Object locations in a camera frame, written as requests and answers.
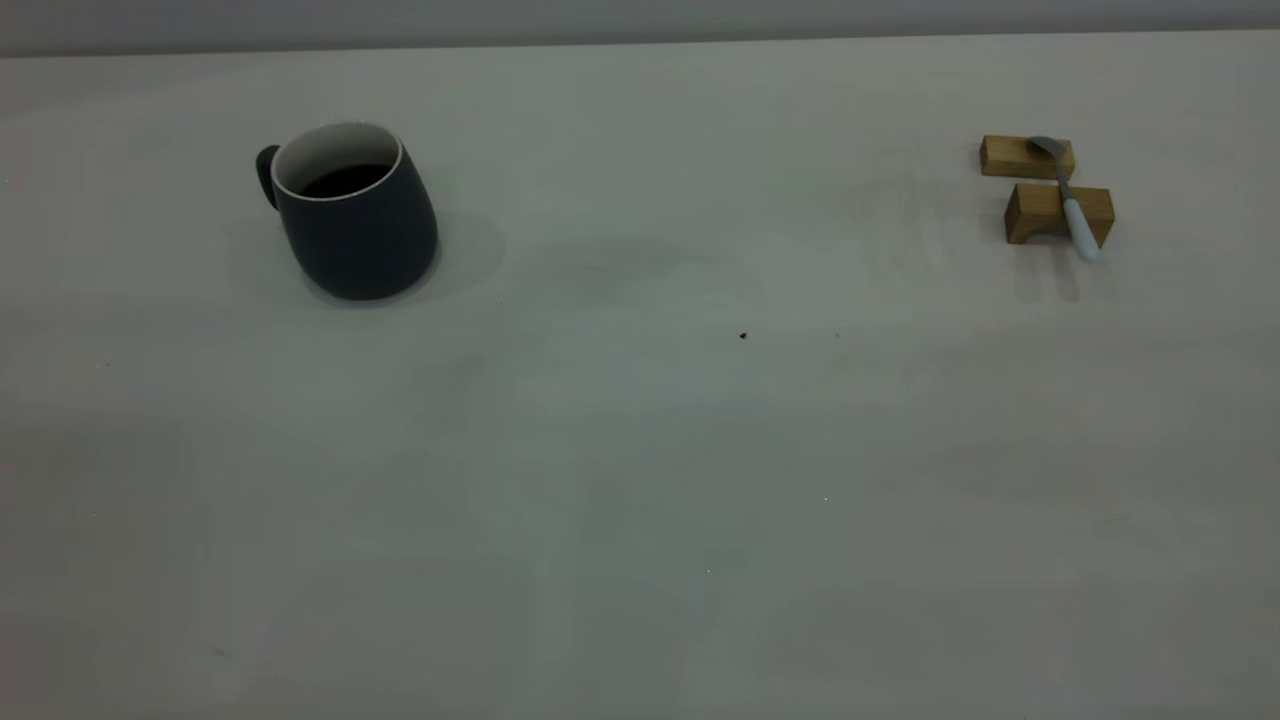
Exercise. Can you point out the dark grey ceramic cup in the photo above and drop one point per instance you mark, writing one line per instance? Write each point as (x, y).
(360, 240)

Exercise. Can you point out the flat rectangular wooden block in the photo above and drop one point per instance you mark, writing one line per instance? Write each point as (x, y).
(1005, 158)

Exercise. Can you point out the arched wooden block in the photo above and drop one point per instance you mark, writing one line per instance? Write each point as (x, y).
(1035, 205)

